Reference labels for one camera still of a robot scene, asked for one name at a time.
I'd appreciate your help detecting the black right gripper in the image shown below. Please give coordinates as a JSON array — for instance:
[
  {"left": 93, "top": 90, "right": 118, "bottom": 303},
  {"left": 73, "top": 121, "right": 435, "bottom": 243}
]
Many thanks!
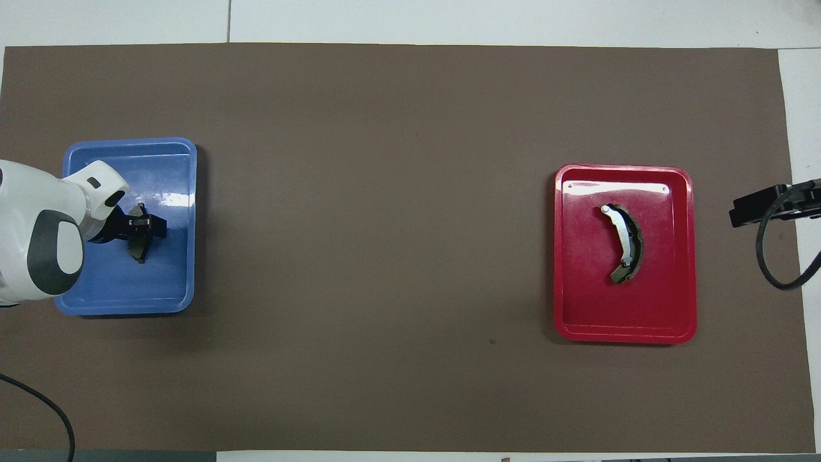
[{"left": 729, "top": 180, "right": 821, "bottom": 228}]

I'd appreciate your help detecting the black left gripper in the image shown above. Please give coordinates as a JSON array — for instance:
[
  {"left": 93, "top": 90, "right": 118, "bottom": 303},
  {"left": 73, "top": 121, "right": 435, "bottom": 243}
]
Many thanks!
[{"left": 87, "top": 207, "right": 167, "bottom": 243}]

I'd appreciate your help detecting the dark brake pad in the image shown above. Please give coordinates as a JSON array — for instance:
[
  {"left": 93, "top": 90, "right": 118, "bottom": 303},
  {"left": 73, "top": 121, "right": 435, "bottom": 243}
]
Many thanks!
[{"left": 127, "top": 203, "right": 155, "bottom": 264}]

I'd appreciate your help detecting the curved brake shoe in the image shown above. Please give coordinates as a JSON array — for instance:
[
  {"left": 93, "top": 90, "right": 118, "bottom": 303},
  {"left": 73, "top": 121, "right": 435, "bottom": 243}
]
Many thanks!
[{"left": 600, "top": 203, "right": 645, "bottom": 284}]

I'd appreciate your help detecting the blue plastic tray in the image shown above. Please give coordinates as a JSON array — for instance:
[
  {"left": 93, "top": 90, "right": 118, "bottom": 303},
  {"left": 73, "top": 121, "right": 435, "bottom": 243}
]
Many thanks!
[{"left": 55, "top": 137, "right": 198, "bottom": 316}]

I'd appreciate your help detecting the red plastic tray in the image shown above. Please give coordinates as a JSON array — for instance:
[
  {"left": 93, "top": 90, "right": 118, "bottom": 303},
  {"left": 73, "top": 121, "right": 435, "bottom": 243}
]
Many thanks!
[{"left": 554, "top": 163, "right": 698, "bottom": 345}]

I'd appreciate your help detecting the brown table mat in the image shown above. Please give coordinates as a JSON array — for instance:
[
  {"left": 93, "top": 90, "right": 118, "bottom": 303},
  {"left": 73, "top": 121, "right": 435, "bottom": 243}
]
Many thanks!
[{"left": 0, "top": 42, "right": 817, "bottom": 454}]

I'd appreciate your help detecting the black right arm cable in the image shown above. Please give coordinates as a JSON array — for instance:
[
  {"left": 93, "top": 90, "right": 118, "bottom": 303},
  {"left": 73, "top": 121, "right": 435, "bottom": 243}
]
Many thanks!
[{"left": 756, "top": 183, "right": 821, "bottom": 291}]

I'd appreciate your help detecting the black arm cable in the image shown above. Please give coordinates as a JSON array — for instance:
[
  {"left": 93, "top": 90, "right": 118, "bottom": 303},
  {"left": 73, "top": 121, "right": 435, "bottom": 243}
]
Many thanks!
[
  {"left": 0, "top": 373, "right": 76, "bottom": 462},
  {"left": 756, "top": 183, "right": 821, "bottom": 291}
]

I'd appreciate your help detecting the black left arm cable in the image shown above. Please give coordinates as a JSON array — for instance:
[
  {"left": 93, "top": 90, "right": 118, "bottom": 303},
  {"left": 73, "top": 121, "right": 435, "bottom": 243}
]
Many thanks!
[{"left": 0, "top": 373, "right": 76, "bottom": 462}]

